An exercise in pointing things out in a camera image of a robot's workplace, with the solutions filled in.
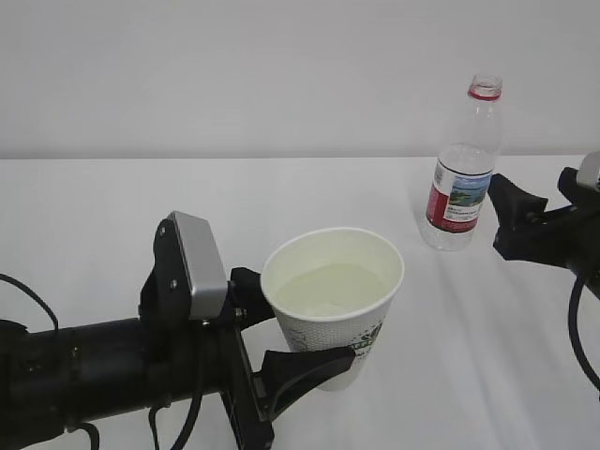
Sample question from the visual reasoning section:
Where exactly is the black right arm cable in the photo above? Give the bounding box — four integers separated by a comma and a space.
567, 274, 600, 390

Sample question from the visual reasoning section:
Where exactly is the clear plastic water bottle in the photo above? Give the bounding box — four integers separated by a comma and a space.
420, 74, 503, 251

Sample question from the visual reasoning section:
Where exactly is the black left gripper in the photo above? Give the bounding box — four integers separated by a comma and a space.
139, 214, 355, 449

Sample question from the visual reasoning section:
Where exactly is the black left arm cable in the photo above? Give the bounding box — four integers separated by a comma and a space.
0, 274, 205, 450

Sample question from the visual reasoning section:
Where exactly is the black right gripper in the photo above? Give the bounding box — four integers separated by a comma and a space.
487, 167, 599, 295

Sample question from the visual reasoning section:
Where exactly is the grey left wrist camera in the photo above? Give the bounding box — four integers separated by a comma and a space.
169, 211, 228, 321

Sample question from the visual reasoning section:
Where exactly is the white paper cup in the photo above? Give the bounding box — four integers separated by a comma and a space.
260, 227, 405, 392

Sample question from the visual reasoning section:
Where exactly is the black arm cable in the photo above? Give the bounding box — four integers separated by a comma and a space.
567, 274, 600, 390
0, 274, 205, 450

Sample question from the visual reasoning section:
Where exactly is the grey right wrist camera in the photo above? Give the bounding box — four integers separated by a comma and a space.
576, 151, 600, 192

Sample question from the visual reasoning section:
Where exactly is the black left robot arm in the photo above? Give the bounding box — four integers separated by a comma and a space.
1, 211, 355, 449

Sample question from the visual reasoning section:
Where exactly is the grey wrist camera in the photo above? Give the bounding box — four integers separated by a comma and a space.
169, 211, 228, 321
576, 151, 600, 192

